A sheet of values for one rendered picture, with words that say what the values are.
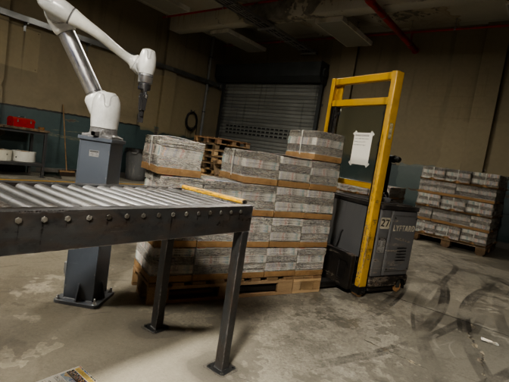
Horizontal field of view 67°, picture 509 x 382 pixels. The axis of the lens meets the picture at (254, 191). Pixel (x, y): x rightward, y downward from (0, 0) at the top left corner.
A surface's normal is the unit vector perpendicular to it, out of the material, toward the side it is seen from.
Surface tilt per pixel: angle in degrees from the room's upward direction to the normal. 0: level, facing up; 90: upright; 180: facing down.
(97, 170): 90
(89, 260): 90
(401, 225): 90
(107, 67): 90
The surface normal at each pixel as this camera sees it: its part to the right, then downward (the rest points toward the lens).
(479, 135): -0.61, -0.02
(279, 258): 0.51, 0.15
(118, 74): 0.78, 0.18
